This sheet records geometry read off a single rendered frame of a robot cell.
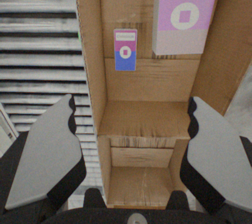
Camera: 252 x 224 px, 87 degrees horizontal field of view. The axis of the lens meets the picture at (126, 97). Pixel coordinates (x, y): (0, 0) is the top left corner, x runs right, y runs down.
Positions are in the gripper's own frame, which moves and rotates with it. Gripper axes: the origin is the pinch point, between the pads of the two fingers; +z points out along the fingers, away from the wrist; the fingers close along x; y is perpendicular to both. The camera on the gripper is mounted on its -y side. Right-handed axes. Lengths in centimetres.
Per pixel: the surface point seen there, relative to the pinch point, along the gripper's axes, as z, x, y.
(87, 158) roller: 43, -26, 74
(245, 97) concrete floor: 118, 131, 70
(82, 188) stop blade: 42, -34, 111
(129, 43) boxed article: 24.8, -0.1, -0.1
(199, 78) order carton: 26.5, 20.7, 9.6
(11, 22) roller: 43, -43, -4
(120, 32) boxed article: 24.8, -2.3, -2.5
